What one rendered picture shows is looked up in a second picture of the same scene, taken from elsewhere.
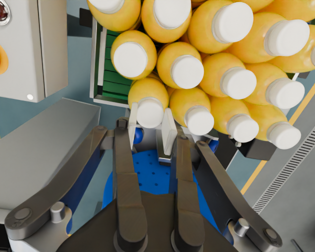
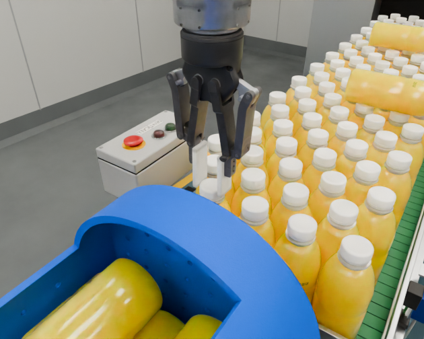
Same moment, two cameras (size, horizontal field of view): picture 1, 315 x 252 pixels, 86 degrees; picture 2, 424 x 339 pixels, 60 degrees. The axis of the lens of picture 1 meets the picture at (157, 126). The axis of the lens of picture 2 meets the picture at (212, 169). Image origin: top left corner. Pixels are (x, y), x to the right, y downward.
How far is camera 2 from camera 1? 0.55 m
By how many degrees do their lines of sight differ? 82
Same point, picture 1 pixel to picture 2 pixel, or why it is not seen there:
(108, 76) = not seen: hidden behind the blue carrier
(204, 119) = (259, 201)
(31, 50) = (159, 148)
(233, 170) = not seen: outside the picture
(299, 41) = (339, 179)
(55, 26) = (171, 167)
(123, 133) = (200, 131)
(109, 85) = not seen: hidden behind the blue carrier
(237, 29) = (292, 165)
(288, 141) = (359, 248)
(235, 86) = (290, 188)
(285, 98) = (339, 207)
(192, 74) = (256, 174)
